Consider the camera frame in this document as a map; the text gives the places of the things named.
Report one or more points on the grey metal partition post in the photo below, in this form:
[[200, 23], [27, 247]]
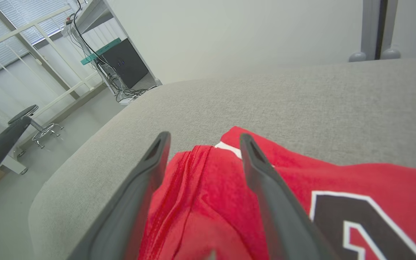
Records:
[[368, 25]]

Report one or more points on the black computer cabinet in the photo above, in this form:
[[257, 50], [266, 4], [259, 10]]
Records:
[[125, 63]]

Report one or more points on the white window blinds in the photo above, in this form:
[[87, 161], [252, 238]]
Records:
[[24, 14]]

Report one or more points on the white metal railing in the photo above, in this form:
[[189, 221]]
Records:
[[49, 39]]

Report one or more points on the black round stool chrome base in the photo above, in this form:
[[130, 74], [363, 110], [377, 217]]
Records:
[[24, 112]]

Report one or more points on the grey metal shelf frame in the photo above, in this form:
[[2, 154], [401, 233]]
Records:
[[92, 12]]

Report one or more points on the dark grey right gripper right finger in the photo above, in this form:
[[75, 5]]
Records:
[[280, 216]]

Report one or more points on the teal flat board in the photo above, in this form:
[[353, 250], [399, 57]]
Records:
[[99, 52]]

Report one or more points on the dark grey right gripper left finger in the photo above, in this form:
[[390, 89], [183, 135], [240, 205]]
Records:
[[132, 202]]

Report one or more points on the red jersey with white sleeves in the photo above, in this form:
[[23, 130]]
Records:
[[211, 202]]

